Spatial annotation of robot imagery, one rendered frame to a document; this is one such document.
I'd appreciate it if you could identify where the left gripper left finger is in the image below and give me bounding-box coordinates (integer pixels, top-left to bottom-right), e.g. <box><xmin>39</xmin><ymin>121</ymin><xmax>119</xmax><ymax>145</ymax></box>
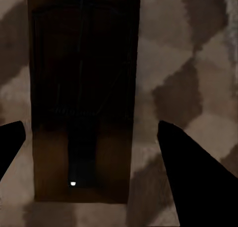
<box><xmin>0</xmin><ymin>121</ymin><xmax>26</xmax><ymax>181</ymax></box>

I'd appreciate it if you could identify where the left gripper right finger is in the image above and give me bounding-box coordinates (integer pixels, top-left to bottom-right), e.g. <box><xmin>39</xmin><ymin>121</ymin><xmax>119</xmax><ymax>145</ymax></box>
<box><xmin>158</xmin><ymin>121</ymin><xmax>238</xmax><ymax>227</ymax></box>

